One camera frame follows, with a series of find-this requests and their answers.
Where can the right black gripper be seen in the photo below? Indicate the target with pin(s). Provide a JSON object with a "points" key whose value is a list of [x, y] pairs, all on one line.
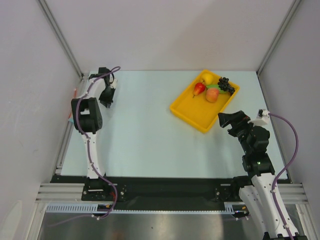
{"points": [[236, 125]]}

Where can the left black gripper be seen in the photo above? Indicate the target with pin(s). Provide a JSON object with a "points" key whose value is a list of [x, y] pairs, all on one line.
{"points": [[107, 101]]}

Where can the clear zip top bag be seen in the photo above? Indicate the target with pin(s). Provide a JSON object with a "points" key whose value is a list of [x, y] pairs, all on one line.
{"points": [[70, 117]]}

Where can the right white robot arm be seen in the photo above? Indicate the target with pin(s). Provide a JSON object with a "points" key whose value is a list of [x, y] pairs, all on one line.
{"points": [[259, 190]]}

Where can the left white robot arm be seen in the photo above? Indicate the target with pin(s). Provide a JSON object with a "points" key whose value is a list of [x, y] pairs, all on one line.
{"points": [[88, 121]]}

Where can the yellow plastic tray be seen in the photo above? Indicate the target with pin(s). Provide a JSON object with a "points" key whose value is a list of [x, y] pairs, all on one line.
{"points": [[197, 111]]}

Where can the peach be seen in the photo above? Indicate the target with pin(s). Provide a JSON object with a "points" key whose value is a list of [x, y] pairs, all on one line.
{"points": [[212, 95]]}

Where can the dark grape bunch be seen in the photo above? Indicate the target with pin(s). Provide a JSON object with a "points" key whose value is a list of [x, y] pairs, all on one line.
{"points": [[225, 86]]}

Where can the red pear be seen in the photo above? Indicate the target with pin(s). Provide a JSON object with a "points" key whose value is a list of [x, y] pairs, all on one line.
{"points": [[198, 89]]}

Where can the yellow apple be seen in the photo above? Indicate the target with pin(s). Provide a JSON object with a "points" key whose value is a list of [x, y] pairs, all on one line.
{"points": [[207, 78]]}

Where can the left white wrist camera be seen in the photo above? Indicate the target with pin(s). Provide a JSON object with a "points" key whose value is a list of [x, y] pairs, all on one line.
{"points": [[113, 83]]}

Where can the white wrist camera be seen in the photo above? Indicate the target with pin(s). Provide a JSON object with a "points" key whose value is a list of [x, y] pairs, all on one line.
{"points": [[262, 118], [113, 83]]}

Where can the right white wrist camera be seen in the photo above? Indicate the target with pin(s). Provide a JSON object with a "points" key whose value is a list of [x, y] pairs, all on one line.
{"points": [[262, 118]]}

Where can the left aluminium corner post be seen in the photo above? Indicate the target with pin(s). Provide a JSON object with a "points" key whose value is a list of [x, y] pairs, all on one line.
{"points": [[52, 22]]}

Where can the aluminium corner post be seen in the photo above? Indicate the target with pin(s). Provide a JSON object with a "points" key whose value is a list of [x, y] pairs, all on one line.
{"points": [[52, 22], [294, 7]]}

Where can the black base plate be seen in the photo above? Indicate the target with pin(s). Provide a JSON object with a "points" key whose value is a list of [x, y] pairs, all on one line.
{"points": [[168, 194]]}

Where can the white cable duct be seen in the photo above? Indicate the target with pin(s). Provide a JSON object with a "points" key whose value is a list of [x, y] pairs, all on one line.
{"points": [[97, 208]]}

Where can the right aluminium corner post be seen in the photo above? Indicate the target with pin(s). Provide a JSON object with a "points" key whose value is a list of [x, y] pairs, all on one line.
{"points": [[294, 7]]}

